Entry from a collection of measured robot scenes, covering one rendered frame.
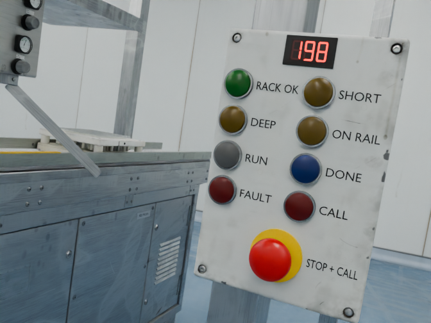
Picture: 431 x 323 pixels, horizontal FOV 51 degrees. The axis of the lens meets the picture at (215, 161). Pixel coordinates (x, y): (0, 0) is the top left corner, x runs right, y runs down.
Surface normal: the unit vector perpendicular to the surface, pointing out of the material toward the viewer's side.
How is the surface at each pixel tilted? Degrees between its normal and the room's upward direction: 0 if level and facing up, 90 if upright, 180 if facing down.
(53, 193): 90
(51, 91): 90
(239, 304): 90
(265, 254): 86
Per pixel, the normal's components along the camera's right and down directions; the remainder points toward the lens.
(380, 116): -0.39, 0.02
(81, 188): 0.91, 0.17
